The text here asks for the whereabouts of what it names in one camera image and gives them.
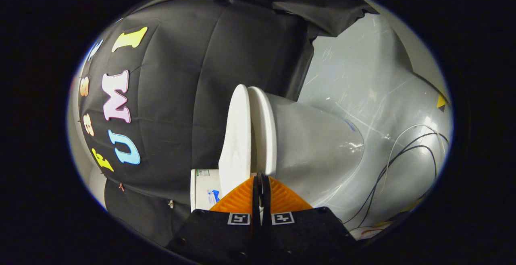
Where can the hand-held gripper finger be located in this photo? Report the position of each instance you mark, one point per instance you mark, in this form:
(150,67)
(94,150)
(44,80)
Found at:
(256,200)
(265,200)

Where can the white toilet lid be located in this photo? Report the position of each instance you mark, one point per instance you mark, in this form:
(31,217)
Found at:
(236,136)

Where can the white toilet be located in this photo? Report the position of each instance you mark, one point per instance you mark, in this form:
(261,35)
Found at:
(314,144)

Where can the black backdrop cloth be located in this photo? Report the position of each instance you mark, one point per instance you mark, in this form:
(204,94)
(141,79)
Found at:
(181,96)

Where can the yellow floor tape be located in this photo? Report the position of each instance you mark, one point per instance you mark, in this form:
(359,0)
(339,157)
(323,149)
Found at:
(441,102)

